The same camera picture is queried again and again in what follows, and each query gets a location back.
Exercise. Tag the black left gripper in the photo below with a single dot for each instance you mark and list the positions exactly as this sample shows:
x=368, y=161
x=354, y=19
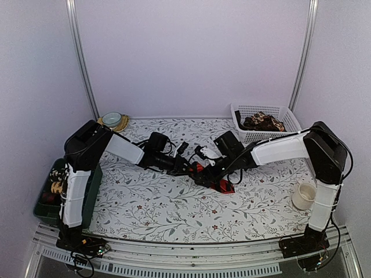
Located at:
x=178, y=165

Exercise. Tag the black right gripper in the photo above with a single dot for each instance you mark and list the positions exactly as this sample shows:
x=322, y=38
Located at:
x=204, y=173

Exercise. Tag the red black striped tie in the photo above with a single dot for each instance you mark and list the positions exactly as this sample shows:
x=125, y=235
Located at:
x=226, y=186

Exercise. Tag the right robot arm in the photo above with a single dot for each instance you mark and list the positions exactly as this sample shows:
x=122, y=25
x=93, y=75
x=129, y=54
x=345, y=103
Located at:
x=326, y=152

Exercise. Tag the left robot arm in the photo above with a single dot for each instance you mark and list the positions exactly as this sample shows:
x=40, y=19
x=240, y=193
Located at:
x=84, y=149

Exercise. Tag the white perforated plastic basket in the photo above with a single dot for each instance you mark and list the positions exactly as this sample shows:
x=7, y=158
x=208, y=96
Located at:
x=283, y=114

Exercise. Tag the brown patterned tie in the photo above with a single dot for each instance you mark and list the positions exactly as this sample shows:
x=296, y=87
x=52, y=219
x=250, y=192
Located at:
x=262, y=122

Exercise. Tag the yellow woven coaster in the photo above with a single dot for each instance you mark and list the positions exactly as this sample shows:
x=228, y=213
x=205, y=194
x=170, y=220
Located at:
x=122, y=124

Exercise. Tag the floral patterned table mat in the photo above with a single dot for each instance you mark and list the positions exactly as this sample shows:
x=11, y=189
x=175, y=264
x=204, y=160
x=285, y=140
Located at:
x=138, y=204

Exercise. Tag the light blue bowl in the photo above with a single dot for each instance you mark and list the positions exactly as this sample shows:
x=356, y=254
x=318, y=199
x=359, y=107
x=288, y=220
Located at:
x=111, y=119

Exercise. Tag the white ceramic mug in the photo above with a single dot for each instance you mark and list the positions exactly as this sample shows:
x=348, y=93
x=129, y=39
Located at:
x=304, y=196

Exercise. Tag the black floral rolled tie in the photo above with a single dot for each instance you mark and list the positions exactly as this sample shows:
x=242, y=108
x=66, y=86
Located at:
x=57, y=175

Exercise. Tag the tan patterned rolled tie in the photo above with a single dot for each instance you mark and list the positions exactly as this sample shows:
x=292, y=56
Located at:
x=56, y=187

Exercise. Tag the dark red rolled tie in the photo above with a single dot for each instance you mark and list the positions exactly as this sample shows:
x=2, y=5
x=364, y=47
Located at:
x=50, y=199

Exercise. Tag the dark green divided organizer box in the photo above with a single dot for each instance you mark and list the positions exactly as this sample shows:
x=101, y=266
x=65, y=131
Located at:
x=50, y=214

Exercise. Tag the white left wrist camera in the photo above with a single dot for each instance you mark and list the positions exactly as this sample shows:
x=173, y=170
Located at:
x=181, y=148

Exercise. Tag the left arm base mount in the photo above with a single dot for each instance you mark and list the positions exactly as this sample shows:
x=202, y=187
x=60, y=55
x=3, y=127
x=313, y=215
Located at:
x=83, y=249

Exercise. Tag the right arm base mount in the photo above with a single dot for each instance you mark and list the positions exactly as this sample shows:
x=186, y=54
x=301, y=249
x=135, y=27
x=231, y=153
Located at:
x=310, y=242

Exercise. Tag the slotted aluminium front rail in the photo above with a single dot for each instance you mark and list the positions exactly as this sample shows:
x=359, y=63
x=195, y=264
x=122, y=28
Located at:
x=247, y=259

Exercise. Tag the left aluminium frame post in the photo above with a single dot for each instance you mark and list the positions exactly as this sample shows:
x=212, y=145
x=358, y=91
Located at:
x=76, y=38

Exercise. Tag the aluminium frame post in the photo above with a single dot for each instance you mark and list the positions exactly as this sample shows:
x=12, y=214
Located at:
x=76, y=38
x=305, y=52

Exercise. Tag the right aluminium frame post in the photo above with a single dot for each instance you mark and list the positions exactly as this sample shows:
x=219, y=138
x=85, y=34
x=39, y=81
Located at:
x=305, y=52

